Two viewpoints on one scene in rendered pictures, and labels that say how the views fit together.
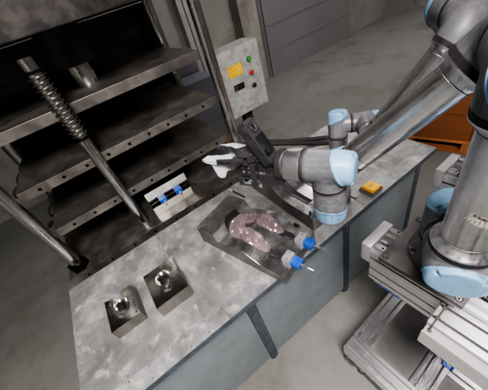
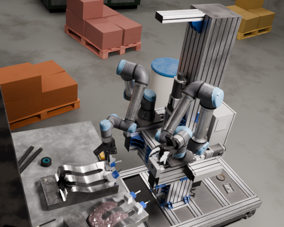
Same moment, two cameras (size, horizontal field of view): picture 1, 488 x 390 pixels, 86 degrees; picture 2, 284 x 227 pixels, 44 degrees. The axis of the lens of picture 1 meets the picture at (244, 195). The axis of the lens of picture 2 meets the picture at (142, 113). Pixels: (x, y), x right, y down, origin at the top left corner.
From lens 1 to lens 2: 1.97 m
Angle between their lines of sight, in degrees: 73
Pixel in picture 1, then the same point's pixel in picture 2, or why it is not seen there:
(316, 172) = (187, 138)
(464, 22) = (146, 76)
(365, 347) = not seen: outside the picture
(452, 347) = (201, 172)
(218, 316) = not seen: outside the picture
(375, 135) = (177, 121)
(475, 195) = (207, 123)
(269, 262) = (135, 218)
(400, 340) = (153, 218)
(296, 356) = not seen: outside the picture
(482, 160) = (208, 115)
